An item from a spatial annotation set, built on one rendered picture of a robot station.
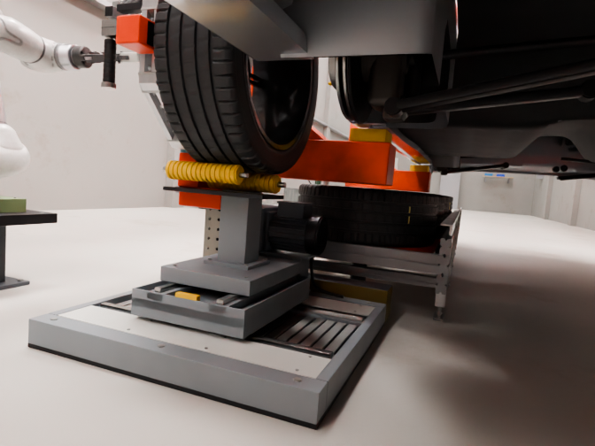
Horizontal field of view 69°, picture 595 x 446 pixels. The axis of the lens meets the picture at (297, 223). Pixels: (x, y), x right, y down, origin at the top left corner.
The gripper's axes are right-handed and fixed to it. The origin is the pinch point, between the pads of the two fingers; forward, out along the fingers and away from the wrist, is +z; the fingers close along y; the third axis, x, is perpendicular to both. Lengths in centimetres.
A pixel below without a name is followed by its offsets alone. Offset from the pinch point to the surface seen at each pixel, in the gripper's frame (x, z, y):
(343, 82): 3, 77, -34
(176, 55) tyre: -3, 35, -40
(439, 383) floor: 77, 107, -56
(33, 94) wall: 55, -268, 264
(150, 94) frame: 7.4, 22.6, -32.0
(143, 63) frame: -0.7, 22.0, -31.9
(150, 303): 60, 27, -57
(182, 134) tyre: 18, 33, -36
